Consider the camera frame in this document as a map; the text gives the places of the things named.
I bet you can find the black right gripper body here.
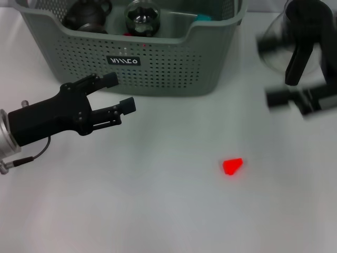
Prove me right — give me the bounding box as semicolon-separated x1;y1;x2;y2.
314;5;337;116

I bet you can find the glass carafe black handle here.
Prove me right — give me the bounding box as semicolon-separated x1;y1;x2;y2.
259;0;335;87

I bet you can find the large red wedge brick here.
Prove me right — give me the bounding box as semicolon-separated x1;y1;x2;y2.
222;158;244;176

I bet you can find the grey-green perforated storage bin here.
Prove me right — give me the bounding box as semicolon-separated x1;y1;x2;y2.
15;0;250;97

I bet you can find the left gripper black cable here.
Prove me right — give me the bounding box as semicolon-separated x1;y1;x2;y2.
0;136;51;175

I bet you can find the glass teacup black holder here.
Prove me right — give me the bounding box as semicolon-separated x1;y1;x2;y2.
77;23;106;34
124;0;162;37

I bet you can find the black clay teapot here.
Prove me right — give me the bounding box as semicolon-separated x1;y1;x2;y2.
64;0;113;32

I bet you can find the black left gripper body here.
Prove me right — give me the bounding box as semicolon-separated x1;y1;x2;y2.
7;81;93;148

